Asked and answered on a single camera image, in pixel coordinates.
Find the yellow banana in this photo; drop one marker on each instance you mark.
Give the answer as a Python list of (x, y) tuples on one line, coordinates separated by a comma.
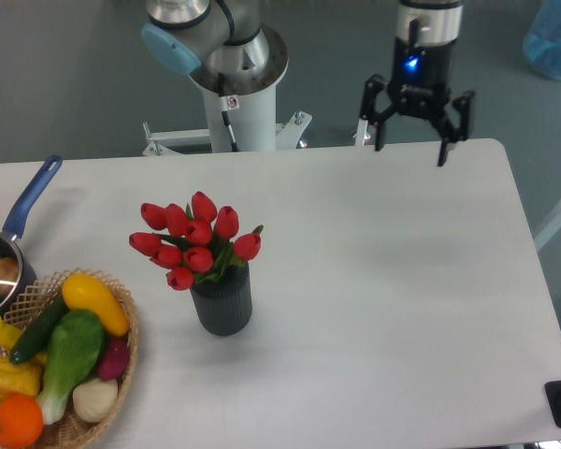
[(9, 335)]

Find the white garlic bulb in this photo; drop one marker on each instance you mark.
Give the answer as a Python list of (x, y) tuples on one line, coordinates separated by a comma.
[(93, 400)]

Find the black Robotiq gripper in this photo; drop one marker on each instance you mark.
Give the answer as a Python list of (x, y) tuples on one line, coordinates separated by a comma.
[(421, 79)]

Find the blue handled saucepan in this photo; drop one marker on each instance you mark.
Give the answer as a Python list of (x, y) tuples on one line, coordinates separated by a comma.
[(15, 223)]

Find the purple red onion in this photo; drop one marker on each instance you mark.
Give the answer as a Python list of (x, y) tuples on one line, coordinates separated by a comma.
[(114, 361)]

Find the yellow bell pepper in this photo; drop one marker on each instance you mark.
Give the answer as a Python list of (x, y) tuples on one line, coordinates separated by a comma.
[(22, 379)]

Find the woven wicker basket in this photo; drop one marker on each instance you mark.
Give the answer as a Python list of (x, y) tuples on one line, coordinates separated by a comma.
[(71, 431)]

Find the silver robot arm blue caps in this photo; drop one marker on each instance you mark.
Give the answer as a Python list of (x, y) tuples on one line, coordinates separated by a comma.
[(237, 62)]

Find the dark green cucumber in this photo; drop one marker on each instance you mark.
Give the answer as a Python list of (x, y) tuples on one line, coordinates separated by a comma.
[(36, 336)]

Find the blue plastic bag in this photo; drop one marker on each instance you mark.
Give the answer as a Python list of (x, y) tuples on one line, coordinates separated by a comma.
[(542, 43)]

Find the brown bread roll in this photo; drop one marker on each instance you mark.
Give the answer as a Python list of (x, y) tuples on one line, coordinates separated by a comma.
[(9, 275)]

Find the yellow squash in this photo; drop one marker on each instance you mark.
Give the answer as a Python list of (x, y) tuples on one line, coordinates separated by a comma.
[(83, 291)]

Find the green bok choy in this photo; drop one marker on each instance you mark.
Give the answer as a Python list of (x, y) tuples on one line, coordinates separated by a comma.
[(73, 350)]

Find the orange fruit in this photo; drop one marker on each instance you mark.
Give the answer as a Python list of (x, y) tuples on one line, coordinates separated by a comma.
[(21, 421)]

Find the dark grey ribbed vase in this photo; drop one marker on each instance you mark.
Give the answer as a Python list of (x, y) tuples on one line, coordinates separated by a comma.
[(225, 307)]

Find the red tulip bouquet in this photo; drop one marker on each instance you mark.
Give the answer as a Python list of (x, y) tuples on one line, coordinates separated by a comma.
[(199, 243)]

